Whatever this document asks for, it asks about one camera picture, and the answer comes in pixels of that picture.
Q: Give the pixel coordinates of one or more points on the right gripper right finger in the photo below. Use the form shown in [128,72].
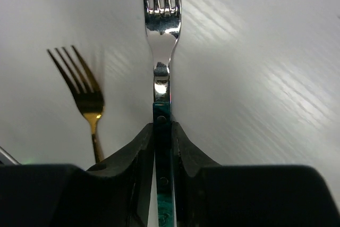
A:
[210,194]

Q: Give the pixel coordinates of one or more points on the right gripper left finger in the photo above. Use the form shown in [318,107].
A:
[114,192]

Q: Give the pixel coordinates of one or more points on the gold fork dark green handle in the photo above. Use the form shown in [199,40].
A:
[86,93]

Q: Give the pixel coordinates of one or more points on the silver fork teal handle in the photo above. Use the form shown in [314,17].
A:
[163,20]

